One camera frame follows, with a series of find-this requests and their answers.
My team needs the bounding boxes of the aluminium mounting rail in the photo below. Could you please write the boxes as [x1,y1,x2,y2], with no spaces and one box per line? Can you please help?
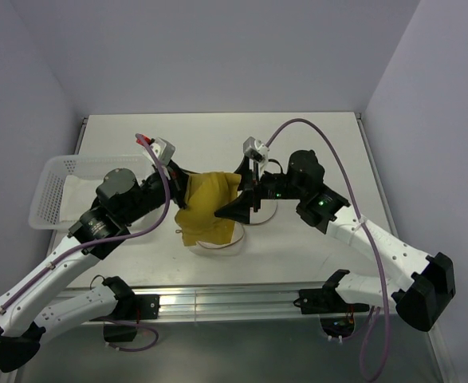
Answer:
[16,278,436,328]

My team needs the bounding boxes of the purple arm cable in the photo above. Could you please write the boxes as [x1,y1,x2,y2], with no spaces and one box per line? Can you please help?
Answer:
[264,117,392,382]
[0,132,179,370]

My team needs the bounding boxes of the yellow bra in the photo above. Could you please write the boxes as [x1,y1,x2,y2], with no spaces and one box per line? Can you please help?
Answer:
[175,172,242,247]

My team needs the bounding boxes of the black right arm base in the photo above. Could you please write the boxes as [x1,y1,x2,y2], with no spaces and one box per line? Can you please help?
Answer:
[293,288,370,315]

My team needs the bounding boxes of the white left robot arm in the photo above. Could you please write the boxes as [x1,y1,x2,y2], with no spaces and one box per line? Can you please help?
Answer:
[0,162,189,373]

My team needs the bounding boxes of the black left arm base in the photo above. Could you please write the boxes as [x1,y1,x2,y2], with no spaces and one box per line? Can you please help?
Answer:
[103,294,159,344]

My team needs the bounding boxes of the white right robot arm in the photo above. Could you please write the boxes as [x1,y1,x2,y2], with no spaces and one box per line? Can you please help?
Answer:
[214,150,455,332]

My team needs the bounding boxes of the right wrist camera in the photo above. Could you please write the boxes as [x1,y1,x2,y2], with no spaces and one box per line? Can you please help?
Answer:
[243,136,269,165]

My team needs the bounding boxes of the white bra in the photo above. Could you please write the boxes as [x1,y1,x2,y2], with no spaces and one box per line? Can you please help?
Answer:
[59,176,102,223]

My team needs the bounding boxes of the white plastic laundry basket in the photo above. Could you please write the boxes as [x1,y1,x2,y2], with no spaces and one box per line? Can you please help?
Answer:
[28,154,154,231]

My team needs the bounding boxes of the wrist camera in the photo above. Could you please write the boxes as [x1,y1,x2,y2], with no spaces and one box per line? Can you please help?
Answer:
[243,136,269,165]
[150,137,175,166]

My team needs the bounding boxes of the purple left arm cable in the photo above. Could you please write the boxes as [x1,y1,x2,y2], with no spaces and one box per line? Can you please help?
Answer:
[0,132,179,370]

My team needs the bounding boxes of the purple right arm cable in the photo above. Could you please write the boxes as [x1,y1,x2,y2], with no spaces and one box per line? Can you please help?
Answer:
[264,117,392,382]

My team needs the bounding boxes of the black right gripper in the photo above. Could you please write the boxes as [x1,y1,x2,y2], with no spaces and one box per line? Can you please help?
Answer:
[214,154,305,223]

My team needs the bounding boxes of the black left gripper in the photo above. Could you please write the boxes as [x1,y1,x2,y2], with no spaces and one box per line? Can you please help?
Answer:
[121,158,210,225]

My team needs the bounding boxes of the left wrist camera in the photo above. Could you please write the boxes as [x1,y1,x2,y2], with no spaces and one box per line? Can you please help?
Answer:
[150,137,175,166]

